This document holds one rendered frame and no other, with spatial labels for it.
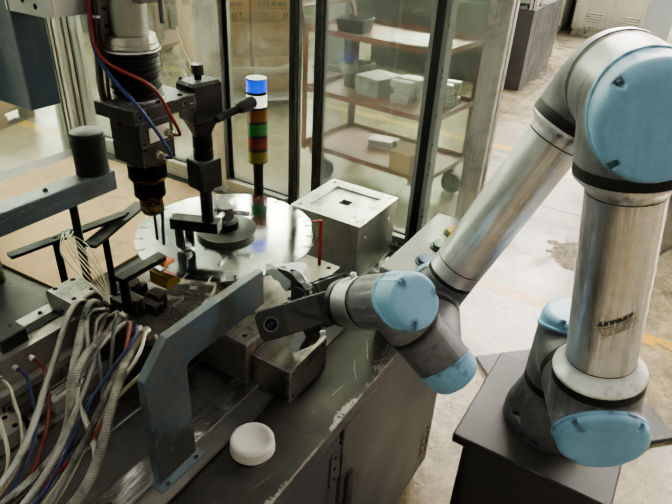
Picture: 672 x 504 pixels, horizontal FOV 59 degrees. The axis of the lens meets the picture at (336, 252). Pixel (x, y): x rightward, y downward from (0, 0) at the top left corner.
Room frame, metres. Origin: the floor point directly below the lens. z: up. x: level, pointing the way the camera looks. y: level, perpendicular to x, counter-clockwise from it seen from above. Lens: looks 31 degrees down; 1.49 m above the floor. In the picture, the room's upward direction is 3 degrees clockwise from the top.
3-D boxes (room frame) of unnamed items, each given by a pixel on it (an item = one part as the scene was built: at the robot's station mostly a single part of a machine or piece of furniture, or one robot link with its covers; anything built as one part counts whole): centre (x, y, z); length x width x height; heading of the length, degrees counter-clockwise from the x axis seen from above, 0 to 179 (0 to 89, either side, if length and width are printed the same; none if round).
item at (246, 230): (0.96, 0.21, 0.96); 0.11 x 0.11 x 0.03
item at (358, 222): (1.21, -0.02, 0.82); 0.18 x 0.18 x 0.15; 60
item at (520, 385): (0.73, -0.38, 0.80); 0.15 x 0.15 x 0.10
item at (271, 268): (0.82, 0.07, 0.96); 0.09 x 0.06 x 0.03; 38
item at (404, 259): (1.04, -0.20, 0.82); 0.28 x 0.11 x 0.15; 150
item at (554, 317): (0.72, -0.38, 0.91); 0.13 x 0.12 x 0.14; 174
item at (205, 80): (0.88, 0.22, 1.17); 0.06 x 0.05 x 0.20; 141
